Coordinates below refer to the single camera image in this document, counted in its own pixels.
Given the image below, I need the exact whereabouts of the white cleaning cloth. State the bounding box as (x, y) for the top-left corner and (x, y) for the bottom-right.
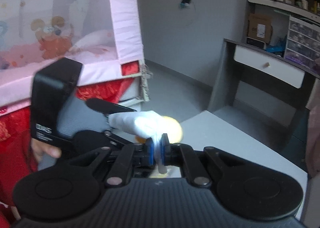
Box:
(109, 111), (168, 174)

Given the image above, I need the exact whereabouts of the pink printed bed tent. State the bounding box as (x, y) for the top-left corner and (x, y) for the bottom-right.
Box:
(0, 0), (145, 106)

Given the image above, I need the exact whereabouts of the grey desk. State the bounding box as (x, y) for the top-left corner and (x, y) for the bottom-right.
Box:
(207, 38), (320, 151)

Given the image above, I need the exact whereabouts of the clear plastic drawer organizer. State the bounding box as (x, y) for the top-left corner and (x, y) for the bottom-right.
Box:
(284, 16), (320, 69)

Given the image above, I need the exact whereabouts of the yellow egg-shaped container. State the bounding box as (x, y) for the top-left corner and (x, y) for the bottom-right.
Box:
(135, 115), (184, 143)

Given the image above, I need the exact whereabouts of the white desk drawer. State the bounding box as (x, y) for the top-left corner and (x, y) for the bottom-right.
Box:
(234, 44), (306, 89)

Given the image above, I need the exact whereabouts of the person's left hand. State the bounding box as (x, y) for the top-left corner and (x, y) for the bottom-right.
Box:
(30, 140), (62, 163)

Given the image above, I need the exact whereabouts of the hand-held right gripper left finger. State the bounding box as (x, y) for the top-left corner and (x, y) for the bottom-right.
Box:
(62, 139), (153, 186)

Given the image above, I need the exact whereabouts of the cardboard box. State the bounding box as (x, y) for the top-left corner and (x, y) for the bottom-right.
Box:
(247, 13), (273, 44)

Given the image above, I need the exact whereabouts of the pink curtain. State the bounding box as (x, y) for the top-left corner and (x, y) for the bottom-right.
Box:
(305, 58), (320, 178)

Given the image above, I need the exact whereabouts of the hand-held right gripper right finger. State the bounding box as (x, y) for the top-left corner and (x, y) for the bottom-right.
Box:
(162, 134), (252, 186)

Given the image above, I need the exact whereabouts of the red patterned blanket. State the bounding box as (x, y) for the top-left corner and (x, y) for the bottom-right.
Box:
(0, 61), (140, 228)

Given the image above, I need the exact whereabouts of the black tablet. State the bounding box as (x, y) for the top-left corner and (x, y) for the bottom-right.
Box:
(246, 36), (267, 49)

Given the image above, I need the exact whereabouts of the blue plastic bag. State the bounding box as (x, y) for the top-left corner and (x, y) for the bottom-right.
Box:
(265, 36), (287, 55)

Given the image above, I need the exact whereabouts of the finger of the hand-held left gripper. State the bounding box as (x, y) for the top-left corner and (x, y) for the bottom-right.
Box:
(86, 98), (137, 114)
(104, 130), (130, 146)

